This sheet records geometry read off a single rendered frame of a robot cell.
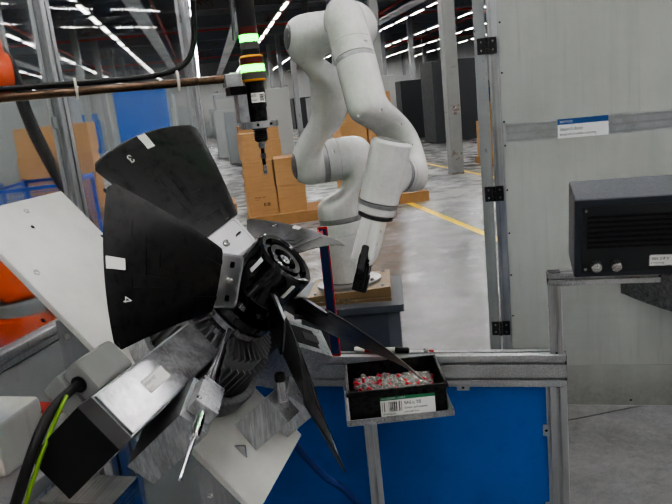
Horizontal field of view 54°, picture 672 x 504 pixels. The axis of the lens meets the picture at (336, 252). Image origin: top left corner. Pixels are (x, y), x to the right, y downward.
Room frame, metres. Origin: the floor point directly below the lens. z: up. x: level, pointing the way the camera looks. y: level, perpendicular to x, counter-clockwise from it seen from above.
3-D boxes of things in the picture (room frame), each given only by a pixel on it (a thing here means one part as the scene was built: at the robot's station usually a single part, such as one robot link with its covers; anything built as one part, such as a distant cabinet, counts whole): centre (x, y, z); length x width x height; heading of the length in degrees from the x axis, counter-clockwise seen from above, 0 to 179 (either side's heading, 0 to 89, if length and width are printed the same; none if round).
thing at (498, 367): (1.54, -0.07, 0.82); 0.90 x 0.04 x 0.08; 75
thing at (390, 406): (1.37, -0.10, 0.85); 0.22 x 0.17 x 0.07; 90
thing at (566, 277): (1.41, -0.59, 1.04); 0.24 x 0.03 x 0.03; 75
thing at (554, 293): (1.43, -0.49, 0.96); 0.03 x 0.03 x 0.20; 75
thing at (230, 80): (1.22, 0.12, 1.50); 0.09 x 0.07 x 0.10; 110
